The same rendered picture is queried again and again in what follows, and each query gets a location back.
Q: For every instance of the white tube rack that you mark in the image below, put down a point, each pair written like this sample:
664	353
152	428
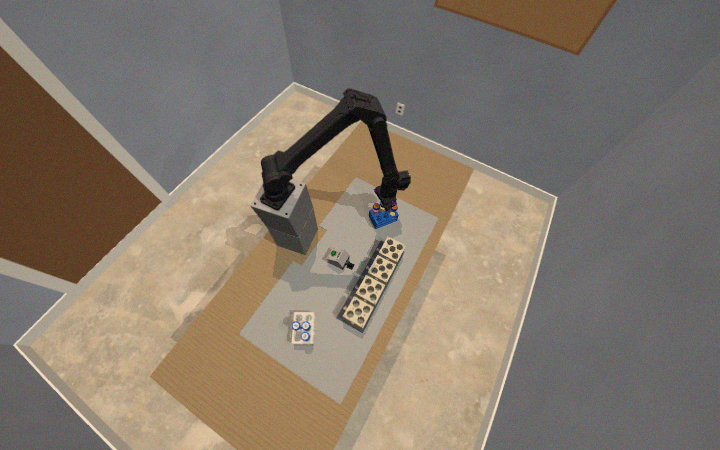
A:
306	317

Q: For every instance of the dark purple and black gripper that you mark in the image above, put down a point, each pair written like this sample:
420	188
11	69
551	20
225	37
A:
384	198

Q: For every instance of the grey flat mat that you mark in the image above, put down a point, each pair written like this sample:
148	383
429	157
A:
339	350

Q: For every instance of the blue tube rack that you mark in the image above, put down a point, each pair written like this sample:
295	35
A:
380	220

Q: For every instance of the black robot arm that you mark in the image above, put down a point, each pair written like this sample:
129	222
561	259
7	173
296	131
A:
277	169

